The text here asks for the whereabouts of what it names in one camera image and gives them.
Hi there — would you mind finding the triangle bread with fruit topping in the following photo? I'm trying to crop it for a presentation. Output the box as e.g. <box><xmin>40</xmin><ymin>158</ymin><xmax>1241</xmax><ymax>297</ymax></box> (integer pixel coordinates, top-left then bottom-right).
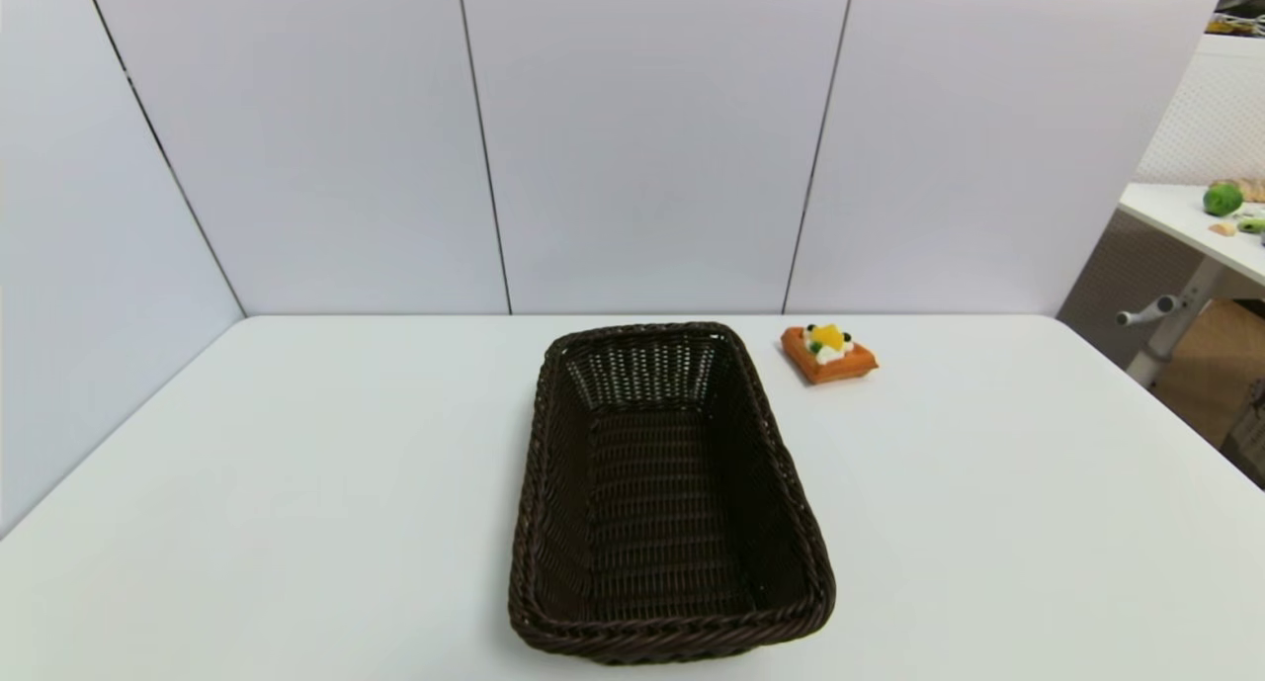
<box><xmin>781</xmin><ymin>322</ymin><xmax>880</xmax><ymax>385</ymax></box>

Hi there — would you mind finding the dark brown wicker basket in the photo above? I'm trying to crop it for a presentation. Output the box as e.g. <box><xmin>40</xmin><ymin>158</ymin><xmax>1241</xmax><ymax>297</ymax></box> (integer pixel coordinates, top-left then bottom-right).
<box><xmin>508</xmin><ymin>321</ymin><xmax>838</xmax><ymax>666</ymax></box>

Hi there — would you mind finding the white background table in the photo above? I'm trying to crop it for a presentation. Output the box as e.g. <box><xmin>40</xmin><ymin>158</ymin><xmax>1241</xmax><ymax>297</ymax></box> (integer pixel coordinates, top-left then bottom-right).
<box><xmin>1119</xmin><ymin>182</ymin><xmax>1265</xmax><ymax>289</ymax></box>

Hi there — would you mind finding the dark grey object on floor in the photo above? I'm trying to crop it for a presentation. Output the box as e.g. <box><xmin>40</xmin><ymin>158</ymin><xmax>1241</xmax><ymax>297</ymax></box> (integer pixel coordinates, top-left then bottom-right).
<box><xmin>1223</xmin><ymin>380</ymin><xmax>1265</xmax><ymax>486</ymax></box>

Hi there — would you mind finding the colourful clutter on shelf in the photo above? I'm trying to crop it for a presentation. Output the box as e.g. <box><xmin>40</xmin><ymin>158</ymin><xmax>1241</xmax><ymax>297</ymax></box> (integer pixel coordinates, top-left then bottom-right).
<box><xmin>1208</xmin><ymin>0</ymin><xmax>1265</xmax><ymax>38</ymax></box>

